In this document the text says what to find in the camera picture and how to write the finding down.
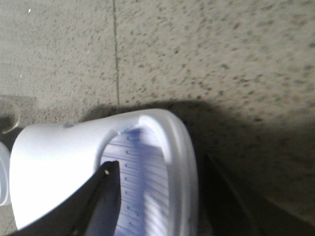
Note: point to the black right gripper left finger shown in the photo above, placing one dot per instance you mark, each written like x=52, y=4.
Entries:
x=93, y=210

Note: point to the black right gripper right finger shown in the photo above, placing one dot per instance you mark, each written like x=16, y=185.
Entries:
x=228, y=217

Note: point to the light blue slipper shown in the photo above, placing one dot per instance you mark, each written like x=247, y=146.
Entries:
x=159, y=186
x=4, y=175

